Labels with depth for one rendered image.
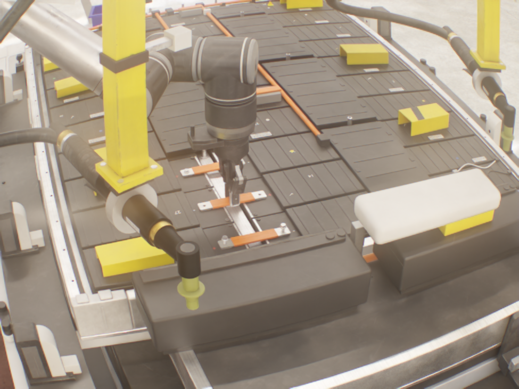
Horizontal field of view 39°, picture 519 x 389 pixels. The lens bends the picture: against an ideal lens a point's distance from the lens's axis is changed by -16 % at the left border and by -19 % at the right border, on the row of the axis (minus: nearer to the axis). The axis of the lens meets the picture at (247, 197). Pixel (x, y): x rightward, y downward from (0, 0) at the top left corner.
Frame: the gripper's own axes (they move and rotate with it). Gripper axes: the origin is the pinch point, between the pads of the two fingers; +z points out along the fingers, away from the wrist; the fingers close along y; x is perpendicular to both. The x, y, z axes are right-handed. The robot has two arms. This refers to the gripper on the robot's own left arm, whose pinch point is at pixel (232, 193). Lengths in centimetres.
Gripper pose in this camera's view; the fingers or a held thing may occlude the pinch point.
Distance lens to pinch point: 192.7
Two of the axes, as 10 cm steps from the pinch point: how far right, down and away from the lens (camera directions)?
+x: -9.4, 1.9, -2.7
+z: 0.1, 8.2, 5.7
